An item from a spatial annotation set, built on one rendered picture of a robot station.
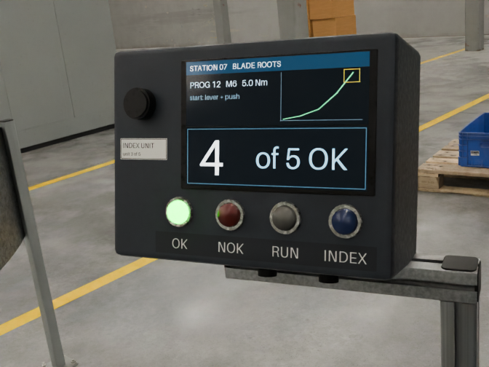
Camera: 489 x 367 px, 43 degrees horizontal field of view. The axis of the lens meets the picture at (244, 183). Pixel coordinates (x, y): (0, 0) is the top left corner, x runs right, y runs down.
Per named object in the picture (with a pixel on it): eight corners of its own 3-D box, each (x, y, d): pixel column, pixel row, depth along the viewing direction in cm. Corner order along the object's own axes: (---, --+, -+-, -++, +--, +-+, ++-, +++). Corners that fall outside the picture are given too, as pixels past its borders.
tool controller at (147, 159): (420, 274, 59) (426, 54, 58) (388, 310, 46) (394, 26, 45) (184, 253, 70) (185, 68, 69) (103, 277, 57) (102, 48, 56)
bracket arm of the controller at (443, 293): (481, 289, 55) (481, 258, 54) (478, 305, 52) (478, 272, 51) (237, 266, 65) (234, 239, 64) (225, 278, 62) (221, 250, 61)
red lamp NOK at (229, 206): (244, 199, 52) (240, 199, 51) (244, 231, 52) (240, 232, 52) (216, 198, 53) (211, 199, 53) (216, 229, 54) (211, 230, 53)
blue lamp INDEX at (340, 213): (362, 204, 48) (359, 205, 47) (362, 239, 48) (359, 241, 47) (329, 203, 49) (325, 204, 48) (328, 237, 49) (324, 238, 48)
